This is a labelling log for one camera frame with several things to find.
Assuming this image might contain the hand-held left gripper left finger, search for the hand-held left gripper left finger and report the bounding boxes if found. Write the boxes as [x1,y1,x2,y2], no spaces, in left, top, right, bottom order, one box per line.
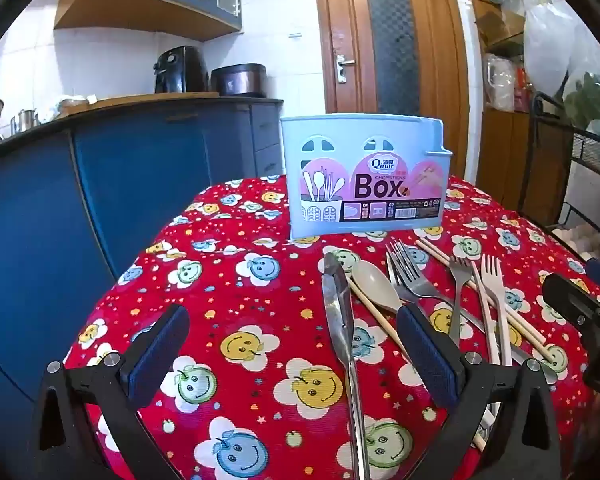
[30,304,191,480]

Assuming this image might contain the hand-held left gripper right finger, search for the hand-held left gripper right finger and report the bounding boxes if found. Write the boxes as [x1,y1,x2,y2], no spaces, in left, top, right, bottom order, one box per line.
[396,304,563,480]

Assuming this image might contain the steel fork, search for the steel fork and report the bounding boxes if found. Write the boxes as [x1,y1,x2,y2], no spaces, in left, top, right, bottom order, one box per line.
[449,256,474,342]
[385,251,421,308]
[386,240,560,386]

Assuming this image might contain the beige plastic fork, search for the beige plastic fork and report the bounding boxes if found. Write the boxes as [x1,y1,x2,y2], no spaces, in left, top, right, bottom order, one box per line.
[480,254,514,366]

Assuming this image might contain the beige plastic spoon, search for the beige plastic spoon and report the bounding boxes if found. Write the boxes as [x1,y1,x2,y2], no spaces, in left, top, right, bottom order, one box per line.
[351,260,406,313]

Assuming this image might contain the pair of wooden chopsticks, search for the pair of wooden chopsticks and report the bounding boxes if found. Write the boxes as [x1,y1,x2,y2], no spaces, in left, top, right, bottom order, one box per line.
[414,239,548,352]

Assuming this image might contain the steel table knife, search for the steel table knife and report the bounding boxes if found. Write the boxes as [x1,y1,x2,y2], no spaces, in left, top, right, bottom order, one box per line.
[322,252,371,480]

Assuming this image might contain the blue plastic utensil box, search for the blue plastic utensil box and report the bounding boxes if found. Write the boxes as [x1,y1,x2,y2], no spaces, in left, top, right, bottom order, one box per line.
[280,114,455,241]

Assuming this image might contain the pile of eggs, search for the pile of eggs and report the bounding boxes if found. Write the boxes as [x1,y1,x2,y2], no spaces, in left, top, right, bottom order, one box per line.
[552,222,600,261]

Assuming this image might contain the red smiley-print tablecloth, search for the red smiley-print tablecloth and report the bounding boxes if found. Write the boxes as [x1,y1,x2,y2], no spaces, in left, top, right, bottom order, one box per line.
[62,175,600,480]

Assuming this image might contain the wooden shelf unit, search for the wooden shelf unit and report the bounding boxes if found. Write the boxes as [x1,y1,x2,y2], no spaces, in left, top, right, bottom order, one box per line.
[472,0,576,226]

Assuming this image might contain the bag of green vegetables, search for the bag of green vegetables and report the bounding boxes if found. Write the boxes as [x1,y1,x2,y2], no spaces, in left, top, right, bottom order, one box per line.
[562,72,600,151]

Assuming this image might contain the blue kitchen base cabinet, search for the blue kitchen base cabinet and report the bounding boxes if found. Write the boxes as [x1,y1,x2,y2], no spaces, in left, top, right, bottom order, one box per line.
[0,97,284,461]

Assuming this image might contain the plastic bags on shelf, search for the plastic bags on shelf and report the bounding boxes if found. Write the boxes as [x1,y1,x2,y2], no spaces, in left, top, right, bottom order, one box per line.
[485,52,536,111]

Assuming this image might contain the white plastic bag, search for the white plastic bag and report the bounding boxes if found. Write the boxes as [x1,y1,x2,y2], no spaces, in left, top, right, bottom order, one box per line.
[522,0,591,96]

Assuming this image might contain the cardboard box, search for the cardboard box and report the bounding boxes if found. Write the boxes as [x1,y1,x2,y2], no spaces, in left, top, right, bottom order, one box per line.
[475,7,526,46]

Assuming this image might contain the steel kettle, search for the steel kettle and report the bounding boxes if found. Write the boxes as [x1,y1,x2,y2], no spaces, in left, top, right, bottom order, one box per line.
[11,109,41,133]

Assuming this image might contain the black air fryer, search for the black air fryer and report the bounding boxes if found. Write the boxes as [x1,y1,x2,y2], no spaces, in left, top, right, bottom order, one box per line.
[153,46,210,94]

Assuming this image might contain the dark rice cooker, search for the dark rice cooker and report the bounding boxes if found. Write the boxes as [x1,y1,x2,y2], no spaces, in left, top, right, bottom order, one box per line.
[211,63,267,97]

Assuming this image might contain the wooden door with glass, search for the wooden door with glass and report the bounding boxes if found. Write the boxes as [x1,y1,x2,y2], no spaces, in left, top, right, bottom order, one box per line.
[312,0,473,181]

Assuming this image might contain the black wire rack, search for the black wire rack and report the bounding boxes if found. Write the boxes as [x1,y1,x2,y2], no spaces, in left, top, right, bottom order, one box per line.
[517,91,600,241]

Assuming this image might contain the metal door handle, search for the metal door handle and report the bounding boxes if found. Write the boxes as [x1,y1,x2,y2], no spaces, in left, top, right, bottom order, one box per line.
[334,55,356,83]

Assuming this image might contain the blue wall cabinet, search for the blue wall cabinet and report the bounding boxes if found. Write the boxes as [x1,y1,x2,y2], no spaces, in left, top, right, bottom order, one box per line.
[54,0,251,43]

